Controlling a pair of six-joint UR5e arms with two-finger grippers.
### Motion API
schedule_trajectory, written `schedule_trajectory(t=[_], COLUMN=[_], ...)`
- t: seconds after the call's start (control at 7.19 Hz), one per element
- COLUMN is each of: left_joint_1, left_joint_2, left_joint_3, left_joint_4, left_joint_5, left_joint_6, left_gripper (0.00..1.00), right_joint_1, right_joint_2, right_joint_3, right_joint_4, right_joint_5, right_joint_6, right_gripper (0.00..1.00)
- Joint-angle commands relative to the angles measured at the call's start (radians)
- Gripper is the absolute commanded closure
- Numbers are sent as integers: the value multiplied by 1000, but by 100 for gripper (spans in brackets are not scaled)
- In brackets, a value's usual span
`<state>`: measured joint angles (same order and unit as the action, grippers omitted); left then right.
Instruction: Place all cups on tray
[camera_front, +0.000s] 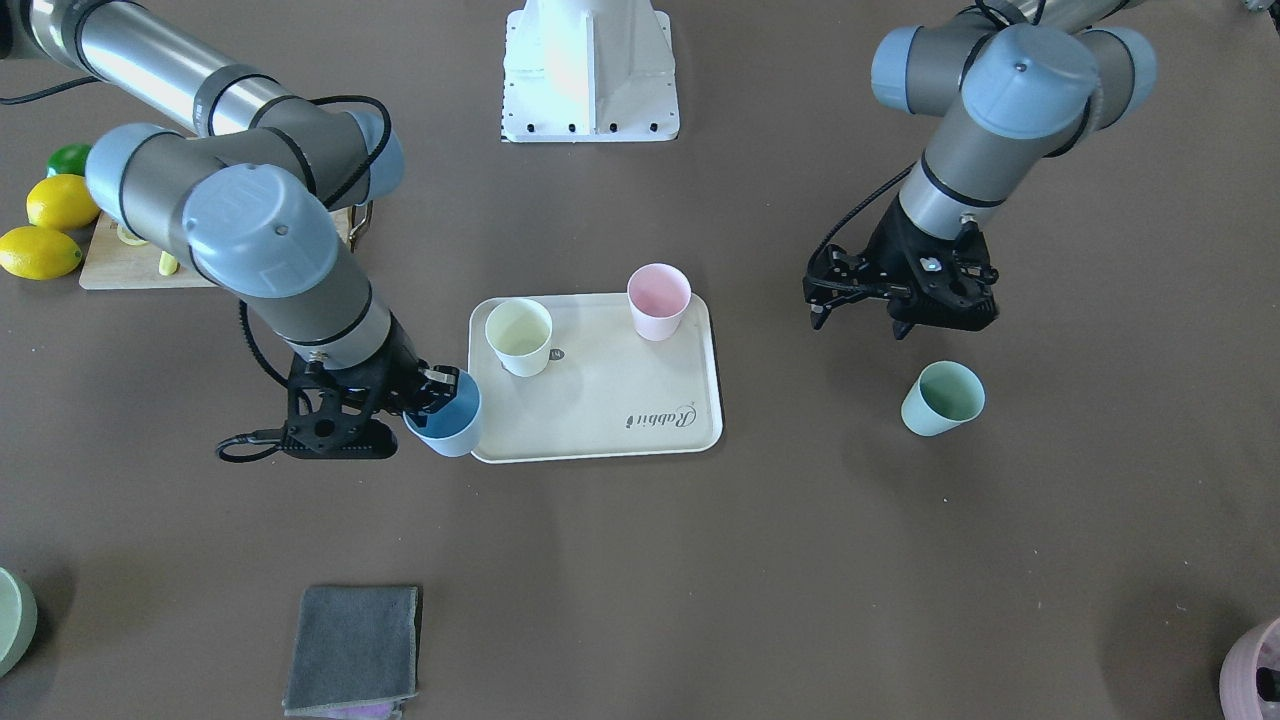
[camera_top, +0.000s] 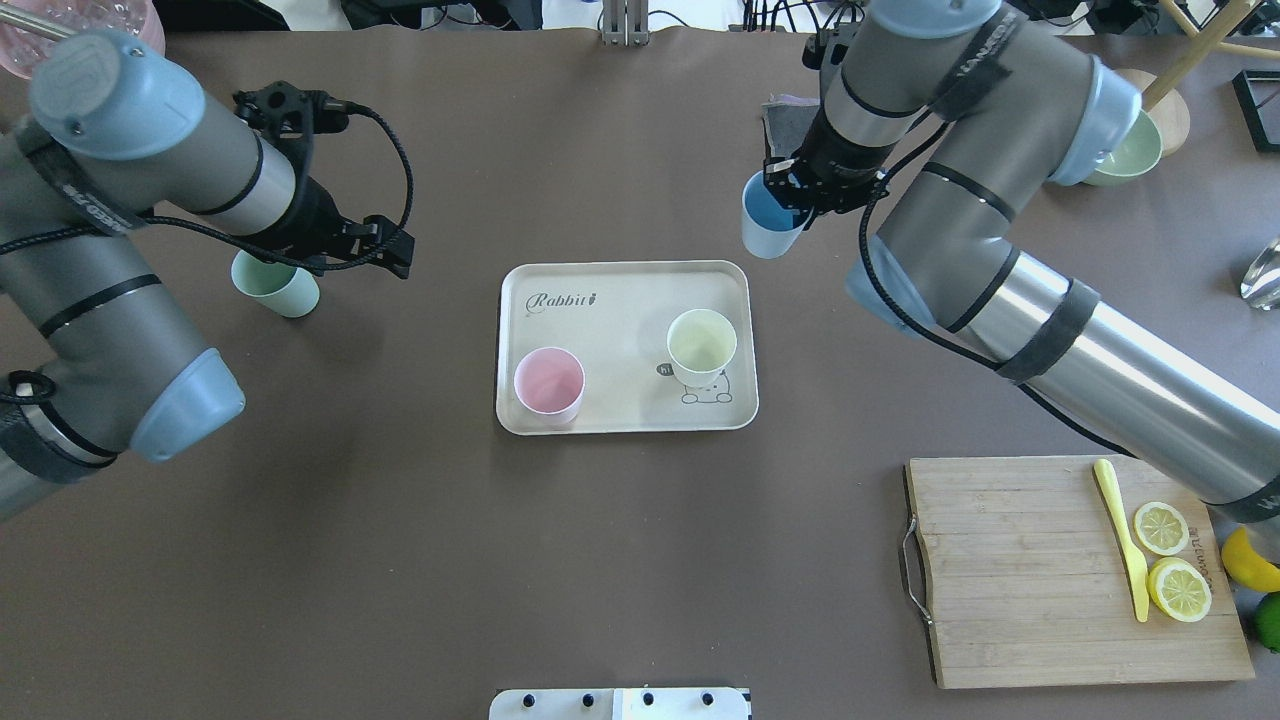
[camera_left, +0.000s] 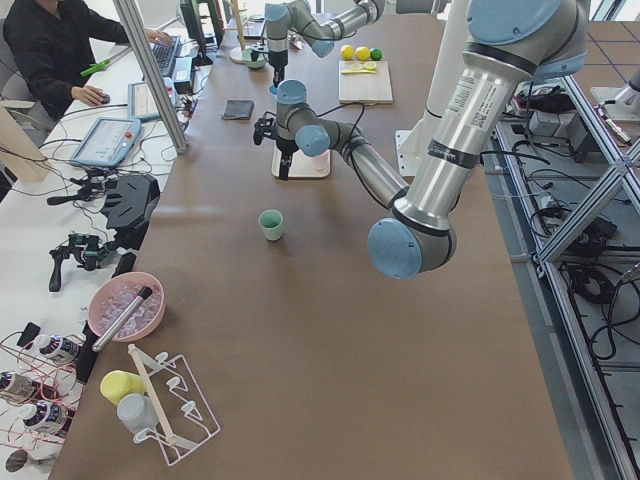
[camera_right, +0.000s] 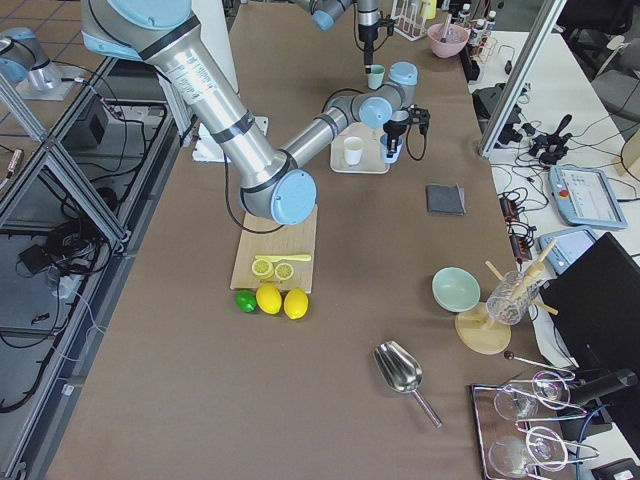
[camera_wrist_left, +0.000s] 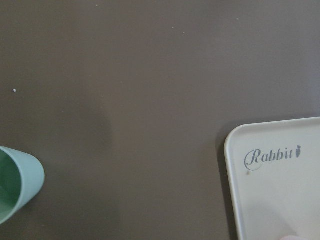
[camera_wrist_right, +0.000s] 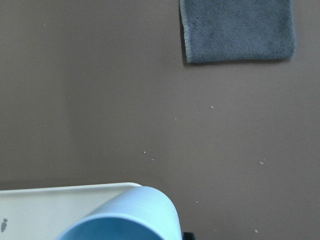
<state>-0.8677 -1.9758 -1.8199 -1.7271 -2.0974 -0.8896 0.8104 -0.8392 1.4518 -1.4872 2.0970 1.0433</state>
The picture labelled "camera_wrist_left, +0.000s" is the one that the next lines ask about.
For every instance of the green cup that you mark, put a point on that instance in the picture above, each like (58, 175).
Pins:
(22, 176)

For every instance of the pink cup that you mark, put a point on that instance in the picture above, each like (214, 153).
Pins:
(292, 237)

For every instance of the cream rabbit tray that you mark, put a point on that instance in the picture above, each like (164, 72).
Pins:
(273, 171)

